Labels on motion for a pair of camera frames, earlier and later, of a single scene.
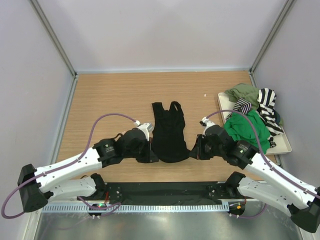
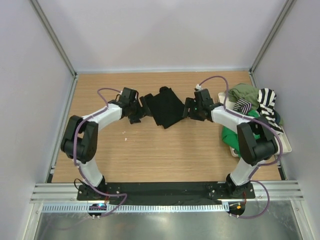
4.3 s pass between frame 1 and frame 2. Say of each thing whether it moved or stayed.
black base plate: stayed
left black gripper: moved
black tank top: moved
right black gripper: moved
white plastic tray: stayed
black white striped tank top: stayed
